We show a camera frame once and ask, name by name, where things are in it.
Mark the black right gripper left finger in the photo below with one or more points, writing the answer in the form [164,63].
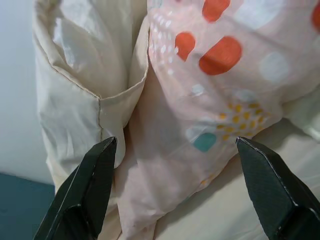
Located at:
[82,190]

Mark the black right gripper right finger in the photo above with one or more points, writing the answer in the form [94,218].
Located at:
[270,190]

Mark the pink spotted pillow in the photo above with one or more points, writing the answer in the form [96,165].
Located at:
[195,87]

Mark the cream pillow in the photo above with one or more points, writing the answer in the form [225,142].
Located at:
[82,82]

